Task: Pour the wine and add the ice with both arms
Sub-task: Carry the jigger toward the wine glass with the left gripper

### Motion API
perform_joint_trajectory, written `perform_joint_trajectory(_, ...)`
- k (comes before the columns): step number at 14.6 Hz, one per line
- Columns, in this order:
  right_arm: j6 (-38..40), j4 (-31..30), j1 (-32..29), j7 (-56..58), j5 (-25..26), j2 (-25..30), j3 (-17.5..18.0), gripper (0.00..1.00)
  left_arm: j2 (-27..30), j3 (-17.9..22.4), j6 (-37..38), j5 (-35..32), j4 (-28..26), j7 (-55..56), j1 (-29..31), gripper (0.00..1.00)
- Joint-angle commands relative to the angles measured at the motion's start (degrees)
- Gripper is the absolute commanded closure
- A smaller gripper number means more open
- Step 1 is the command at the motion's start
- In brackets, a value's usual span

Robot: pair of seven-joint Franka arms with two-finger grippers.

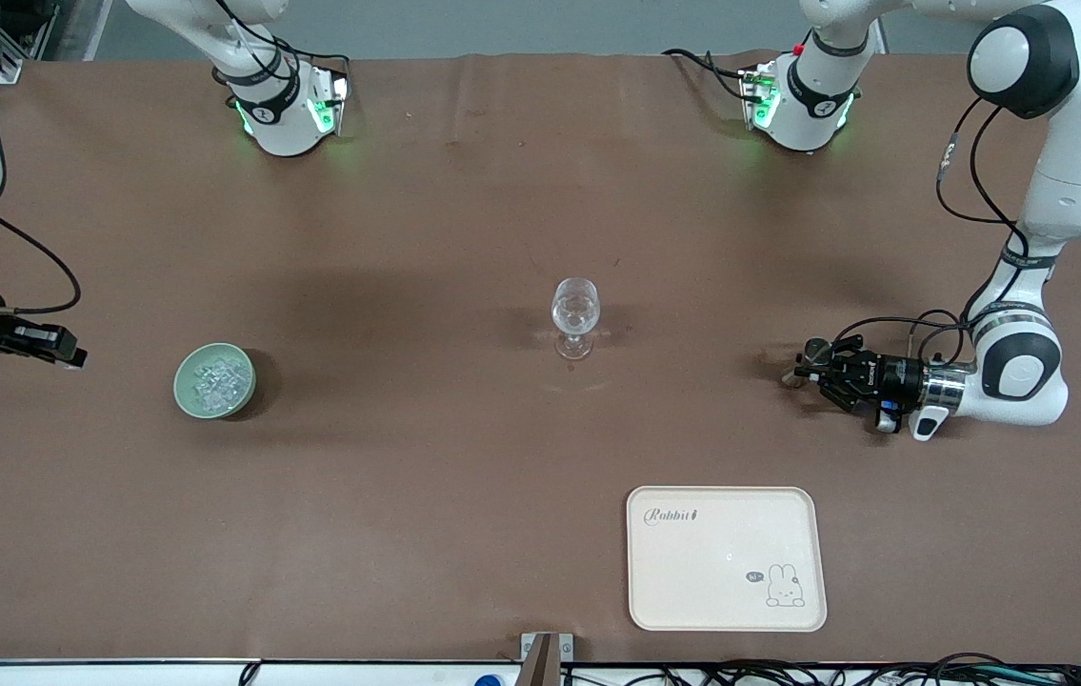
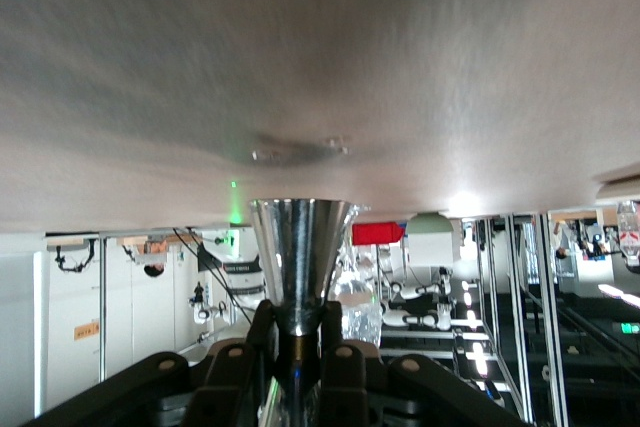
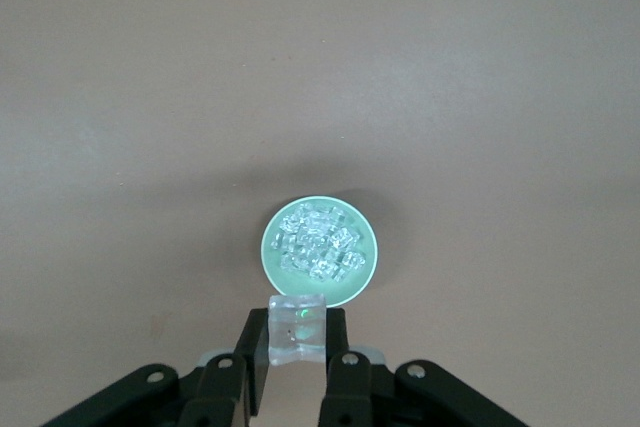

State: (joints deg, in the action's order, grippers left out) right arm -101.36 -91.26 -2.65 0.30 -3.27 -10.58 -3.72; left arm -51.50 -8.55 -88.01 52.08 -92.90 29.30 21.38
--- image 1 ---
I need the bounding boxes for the clear stemmed wine glass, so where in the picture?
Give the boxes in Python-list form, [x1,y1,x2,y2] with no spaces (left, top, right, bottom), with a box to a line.
[551,277,602,361]

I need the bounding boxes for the mint green bowl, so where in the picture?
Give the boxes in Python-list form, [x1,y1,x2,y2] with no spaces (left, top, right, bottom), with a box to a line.
[173,342,258,420]

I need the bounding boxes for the cream rabbit print tray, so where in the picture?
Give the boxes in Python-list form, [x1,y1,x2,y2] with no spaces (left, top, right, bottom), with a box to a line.
[626,486,829,633]

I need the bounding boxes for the grey left base connector plate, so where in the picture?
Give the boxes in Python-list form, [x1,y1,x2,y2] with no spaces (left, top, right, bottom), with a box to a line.
[740,65,781,130]

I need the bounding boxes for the grey base connector plate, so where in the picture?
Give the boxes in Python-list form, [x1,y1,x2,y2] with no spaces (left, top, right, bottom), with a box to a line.
[740,65,781,130]
[310,69,350,136]

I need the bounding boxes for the grey right base connector plate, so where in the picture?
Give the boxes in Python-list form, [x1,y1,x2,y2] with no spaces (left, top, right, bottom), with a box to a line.
[310,69,350,136]

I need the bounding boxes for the brown table cover mat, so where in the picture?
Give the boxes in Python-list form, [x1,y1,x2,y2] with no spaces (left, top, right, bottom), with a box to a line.
[0,52,1081,665]

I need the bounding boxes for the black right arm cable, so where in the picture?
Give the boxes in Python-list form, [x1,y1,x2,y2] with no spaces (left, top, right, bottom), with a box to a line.
[0,212,82,315]

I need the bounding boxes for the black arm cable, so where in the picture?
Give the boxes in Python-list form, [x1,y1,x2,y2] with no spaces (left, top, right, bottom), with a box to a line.
[831,95,1036,373]
[0,212,82,315]

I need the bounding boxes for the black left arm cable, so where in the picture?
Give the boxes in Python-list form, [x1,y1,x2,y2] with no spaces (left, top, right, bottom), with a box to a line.
[831,95,1036,373]

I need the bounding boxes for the aluminium frame profile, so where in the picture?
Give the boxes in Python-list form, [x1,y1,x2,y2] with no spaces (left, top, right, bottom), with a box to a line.
[0,0,60,87]

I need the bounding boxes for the teal floor cable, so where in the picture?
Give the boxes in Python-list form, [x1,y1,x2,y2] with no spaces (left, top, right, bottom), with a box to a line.
[969,667,1074,686]

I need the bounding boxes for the black left base cable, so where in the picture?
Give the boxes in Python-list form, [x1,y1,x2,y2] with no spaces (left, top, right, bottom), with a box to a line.
[662,48,751,104]

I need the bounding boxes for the black base cable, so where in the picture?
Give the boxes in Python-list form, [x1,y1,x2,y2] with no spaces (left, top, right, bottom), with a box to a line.
[662,48,751,104]
[216,0,352,96]

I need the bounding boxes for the grey metal mount bracket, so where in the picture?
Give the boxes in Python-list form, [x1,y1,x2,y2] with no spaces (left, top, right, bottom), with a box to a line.
[519,632,574,686]

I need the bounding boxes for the black right base cable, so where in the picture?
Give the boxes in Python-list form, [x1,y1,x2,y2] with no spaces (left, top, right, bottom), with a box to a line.
[216,0,352,96]

